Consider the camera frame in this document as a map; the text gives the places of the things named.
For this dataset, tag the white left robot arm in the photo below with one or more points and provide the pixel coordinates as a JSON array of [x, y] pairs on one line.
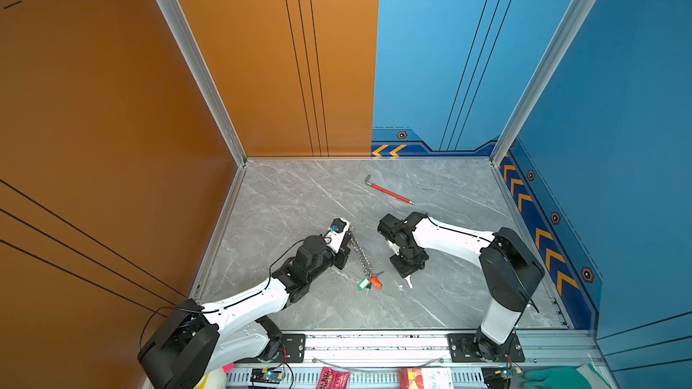
[[197, 339]]

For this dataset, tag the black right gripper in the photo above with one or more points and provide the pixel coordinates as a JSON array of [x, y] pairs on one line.
[[404, 271]]

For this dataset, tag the red white box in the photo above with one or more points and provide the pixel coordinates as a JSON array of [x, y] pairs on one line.
[[425, 378]]

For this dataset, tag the aluminium corner post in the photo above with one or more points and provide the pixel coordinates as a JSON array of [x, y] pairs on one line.
[[180, 28], [569, 26]]

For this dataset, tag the aluminium front rail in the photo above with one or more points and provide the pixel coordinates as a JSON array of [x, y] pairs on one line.
[[448, 348]]

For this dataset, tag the red key tag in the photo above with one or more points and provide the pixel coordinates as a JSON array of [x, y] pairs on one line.
[[375, 283]]

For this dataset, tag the red handled hex key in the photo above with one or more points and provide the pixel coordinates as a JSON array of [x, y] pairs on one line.
[[386, 192]]

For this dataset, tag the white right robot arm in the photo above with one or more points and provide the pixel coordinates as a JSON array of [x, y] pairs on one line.
[[511, 270]]

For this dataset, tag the green key tag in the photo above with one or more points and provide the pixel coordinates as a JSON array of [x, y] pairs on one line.
[[364, 284]]

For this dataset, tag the metal keyring with chain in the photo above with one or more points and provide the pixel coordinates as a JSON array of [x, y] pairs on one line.
[[367, 268]]

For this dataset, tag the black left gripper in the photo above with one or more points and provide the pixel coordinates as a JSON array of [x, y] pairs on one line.
[[341, 253]]

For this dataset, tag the green circuit board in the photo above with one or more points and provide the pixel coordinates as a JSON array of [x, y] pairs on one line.
[[266, 378]]

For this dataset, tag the aluminium corner post left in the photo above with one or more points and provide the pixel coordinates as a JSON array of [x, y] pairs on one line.
[[180, 28]]

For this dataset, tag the green cloth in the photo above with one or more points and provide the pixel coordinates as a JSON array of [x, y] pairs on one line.
[[555, 378]]

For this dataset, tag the pink snack packet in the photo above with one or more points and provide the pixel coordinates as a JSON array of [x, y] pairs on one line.
[[333, 379]]

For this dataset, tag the aluminium corner post right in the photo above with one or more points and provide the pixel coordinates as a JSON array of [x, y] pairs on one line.
[[569, 26]]

